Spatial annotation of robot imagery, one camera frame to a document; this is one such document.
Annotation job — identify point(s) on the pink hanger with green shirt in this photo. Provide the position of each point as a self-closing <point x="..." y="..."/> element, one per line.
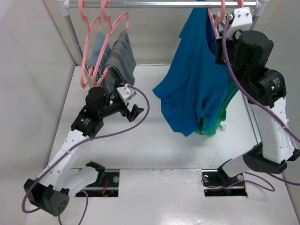
<point x="238" y="3"/>

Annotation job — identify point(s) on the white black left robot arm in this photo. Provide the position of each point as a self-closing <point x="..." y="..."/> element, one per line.
<point x="53" y="188"/>

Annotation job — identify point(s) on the light blue garment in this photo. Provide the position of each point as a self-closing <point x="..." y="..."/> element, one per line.
<point x="99" y="41"/>

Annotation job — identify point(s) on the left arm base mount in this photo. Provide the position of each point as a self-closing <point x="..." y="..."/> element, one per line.
<point x="109" y="187"/>

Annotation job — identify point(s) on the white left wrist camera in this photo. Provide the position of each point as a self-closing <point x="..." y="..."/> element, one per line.
<point x="126" y="93"/>

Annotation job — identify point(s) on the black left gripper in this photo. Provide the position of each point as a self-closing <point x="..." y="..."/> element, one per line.
<point x="130" y="115"/>

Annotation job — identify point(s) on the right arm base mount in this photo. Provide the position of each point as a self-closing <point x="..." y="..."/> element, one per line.
<point x="217" y="185"/>

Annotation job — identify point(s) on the grey pleated skirt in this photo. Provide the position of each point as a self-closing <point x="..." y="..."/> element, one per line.
<point x="120" y="63"/>

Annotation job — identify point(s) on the blue t shirt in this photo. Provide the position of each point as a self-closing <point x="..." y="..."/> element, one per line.
<point x="194" y="86"/>

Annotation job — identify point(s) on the metal clothes rack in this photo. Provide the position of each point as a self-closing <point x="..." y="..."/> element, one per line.
<point x="256" y="8"/>

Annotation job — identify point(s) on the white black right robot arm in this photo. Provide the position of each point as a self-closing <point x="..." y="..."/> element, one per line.
<point x="245" y="57"/>

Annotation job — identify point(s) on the green tank top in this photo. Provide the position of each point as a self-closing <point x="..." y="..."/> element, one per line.
<point x="221" y="116"/>

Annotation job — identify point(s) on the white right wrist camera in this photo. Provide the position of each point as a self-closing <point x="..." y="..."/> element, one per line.
<point x="242" y="20"/>

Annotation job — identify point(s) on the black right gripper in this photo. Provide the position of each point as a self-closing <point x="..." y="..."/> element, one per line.
<point x="219" y="58"/>

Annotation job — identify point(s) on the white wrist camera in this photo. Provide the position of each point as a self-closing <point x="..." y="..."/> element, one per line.
<point x="126" y="93"/>
<point x="242" y="20"/>

